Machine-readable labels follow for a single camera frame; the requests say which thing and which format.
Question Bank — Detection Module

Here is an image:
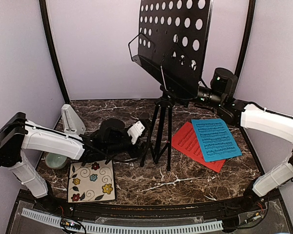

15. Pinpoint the blue sheet music page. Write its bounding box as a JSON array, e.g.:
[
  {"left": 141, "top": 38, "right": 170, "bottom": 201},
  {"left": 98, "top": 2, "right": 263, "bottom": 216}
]
[{"left": 191, "top": 118, "right": 242, "bottom": 162}]

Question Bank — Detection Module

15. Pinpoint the black perforated music stand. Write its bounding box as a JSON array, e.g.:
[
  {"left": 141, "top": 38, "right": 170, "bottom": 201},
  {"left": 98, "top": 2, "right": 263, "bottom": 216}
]
[{"left": 131, "top": 0, "right": 213, "bottom": 164}]

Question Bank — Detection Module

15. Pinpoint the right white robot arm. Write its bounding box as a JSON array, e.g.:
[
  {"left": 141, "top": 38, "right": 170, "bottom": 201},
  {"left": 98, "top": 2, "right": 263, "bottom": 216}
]
[{"left": 198, "top": 67, "right": 293, "bottom": 212}]

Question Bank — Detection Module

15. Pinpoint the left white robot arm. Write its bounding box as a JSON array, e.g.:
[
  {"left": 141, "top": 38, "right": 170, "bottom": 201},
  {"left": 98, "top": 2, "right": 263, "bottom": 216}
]
[{"left": 0, "top": 112, "right": 150, "bottom": 213}]

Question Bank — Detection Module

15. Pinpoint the white metronome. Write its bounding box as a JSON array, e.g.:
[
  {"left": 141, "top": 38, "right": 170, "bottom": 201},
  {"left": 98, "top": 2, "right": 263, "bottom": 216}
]
[{"left": 61, "top": 104, "right": 86, "bottom": 135}]

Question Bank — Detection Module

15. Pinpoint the square floral ceramic plate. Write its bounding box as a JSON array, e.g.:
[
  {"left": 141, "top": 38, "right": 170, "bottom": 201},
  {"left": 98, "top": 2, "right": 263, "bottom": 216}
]
[{"left": 67, "top": 160, "right": 116, "bottom": 203}]

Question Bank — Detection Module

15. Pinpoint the pale green ceramic bowl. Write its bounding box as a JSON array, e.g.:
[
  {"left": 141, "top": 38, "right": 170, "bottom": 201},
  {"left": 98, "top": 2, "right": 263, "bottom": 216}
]
[{"left": 45, "top": 153, "right": 67, "bottom": 170}]

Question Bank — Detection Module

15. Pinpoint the red sheet music page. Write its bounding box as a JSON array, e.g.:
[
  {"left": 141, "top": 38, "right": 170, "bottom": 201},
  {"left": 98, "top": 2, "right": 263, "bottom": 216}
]
[{"left": 171, "top": 122, "right": 226, "bottom": 173}]

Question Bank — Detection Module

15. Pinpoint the small green circuit board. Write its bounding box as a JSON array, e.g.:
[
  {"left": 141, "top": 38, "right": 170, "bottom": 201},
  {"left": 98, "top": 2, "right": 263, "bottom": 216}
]
[{"left": 60, "top": 218, "right": 82, "bottom": 231}]

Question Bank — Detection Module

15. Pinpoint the right black frame post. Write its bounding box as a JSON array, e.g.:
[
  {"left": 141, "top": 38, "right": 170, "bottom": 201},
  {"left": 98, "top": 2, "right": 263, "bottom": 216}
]
[{"left": 235, "top": 0, "right": 256, "bottom": 78}]

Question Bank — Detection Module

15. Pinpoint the black frame post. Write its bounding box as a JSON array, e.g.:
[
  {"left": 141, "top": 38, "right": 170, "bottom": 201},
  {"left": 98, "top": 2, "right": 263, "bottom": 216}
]
[
  {"left": 235, "top": 0, "right": 256, "bottom": 78},
  {"left": 39, "top": 0, "right": 70, "bottom": 104}
]

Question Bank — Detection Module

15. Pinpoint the white slotted cable duct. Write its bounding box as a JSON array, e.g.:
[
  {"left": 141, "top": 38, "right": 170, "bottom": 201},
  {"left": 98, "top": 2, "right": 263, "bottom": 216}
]
[{"left": 21, "top": 208, "right": 223, "bottom": 234}]

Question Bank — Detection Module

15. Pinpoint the left black frame post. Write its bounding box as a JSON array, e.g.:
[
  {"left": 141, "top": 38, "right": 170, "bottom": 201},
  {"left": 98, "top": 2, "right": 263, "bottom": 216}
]
[{"left": 39, "top": 0, "right": 70, "bottom": 104}]

